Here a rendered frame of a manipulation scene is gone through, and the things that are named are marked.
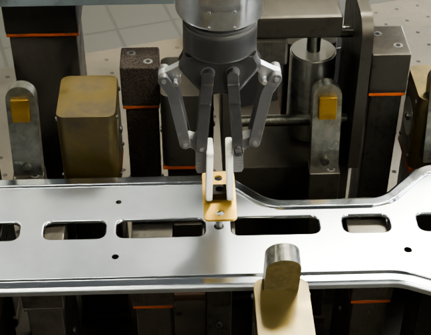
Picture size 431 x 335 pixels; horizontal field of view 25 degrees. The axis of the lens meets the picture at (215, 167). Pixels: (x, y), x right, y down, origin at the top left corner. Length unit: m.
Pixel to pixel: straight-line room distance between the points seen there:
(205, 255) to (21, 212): 0.24
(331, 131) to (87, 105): 0.31
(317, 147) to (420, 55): 0.82
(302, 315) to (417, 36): 1.18
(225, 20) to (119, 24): 2.53
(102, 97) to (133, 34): 2.17
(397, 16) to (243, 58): 1.21
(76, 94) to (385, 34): 0.41
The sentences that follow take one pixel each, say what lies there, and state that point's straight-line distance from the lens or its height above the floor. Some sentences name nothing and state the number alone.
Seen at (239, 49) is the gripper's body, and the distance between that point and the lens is 0.96.
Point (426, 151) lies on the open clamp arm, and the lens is 1.29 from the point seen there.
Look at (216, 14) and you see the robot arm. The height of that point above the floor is 1.32.
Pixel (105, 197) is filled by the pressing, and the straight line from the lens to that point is 1.20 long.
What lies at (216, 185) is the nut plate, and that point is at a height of 1.06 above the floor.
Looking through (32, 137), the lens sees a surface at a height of 1.04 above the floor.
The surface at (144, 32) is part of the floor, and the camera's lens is 3.40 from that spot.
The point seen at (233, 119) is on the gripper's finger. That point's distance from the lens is 1.03.
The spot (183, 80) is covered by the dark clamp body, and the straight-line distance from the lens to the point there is 1.25.
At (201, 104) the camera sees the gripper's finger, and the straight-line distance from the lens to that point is 1.02.
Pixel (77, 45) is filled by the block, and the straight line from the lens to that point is 1.36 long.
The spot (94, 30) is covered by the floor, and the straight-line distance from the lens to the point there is 3.42.
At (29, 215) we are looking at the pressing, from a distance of 1.19.
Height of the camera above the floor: 1.79
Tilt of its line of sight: 40 degrees down
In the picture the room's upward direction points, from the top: straight up
